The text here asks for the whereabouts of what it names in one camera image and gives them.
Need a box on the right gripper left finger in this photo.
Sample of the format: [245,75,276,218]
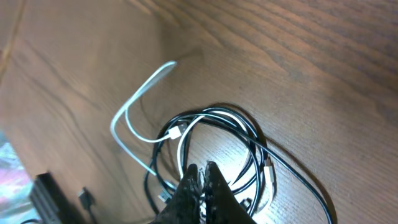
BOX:
[150,164,201,224]

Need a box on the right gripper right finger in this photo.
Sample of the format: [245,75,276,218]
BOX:
[203,161,256,224]

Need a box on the black usb cable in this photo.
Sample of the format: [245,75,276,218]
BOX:
[142,106,334,224]

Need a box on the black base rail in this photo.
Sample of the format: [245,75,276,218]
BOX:
[29,172,76,224]

